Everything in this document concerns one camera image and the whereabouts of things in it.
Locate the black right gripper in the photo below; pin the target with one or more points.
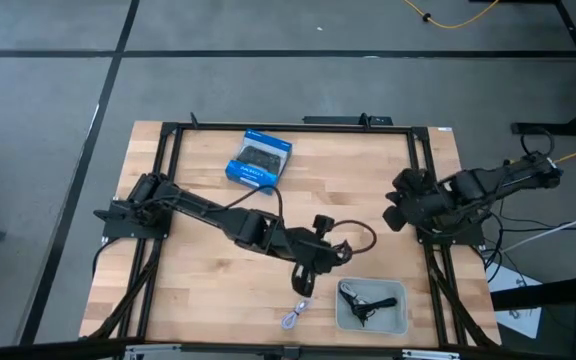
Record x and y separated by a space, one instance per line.
425 205

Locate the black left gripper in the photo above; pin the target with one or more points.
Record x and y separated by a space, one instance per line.
315 250

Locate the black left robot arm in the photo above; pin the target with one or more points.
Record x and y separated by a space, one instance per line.
203 207

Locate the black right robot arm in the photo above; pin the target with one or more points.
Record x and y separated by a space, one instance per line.
493 182

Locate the white label sticker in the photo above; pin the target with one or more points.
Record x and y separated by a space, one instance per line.
445 129

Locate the white plastic bin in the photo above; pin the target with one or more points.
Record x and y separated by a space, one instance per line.
393 322

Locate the blue game controller box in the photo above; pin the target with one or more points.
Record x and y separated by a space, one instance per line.
240 172

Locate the black floor stand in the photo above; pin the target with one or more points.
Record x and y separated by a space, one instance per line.
538 128

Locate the white paper sheet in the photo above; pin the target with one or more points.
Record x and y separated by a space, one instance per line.
523 320

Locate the black floor bar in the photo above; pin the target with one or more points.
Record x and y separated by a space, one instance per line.
543 296

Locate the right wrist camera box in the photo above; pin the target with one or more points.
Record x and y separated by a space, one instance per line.
413 180

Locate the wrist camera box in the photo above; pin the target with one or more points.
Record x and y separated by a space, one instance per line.
324 224
413 180

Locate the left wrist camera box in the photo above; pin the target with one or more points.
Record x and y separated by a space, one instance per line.
324 224

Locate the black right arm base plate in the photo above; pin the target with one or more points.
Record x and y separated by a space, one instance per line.
450 235

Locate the black mount bar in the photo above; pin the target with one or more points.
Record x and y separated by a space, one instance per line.
338 120

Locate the black aluminium table frame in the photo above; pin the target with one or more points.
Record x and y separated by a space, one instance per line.
293 127

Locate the silver metal bracket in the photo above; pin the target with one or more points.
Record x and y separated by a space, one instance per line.
153 351
430 355

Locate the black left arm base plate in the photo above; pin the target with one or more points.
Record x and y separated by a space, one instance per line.
133 227

